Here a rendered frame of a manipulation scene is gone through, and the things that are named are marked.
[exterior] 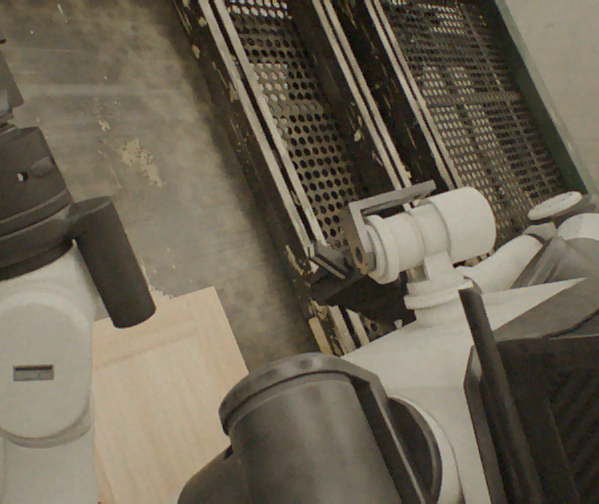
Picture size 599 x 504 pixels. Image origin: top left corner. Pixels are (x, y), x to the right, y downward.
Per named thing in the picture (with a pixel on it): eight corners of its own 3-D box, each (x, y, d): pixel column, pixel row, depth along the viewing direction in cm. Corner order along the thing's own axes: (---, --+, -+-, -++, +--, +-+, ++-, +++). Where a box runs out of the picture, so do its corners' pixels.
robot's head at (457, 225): (511, 275, 53) (482, 180, 54) (409, 308, 51) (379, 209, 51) (473, 277, 60) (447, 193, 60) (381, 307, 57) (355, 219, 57)
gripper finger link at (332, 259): (310, 240, 74) (342, 259, 78) (313, 260, 72) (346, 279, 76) (319, 233, 73) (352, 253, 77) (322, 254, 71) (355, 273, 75)
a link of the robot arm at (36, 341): (7, 246, 46) (13, 400, 50) (-26, 295, 38) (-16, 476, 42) (100, 249, 47) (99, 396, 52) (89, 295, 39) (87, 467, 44)
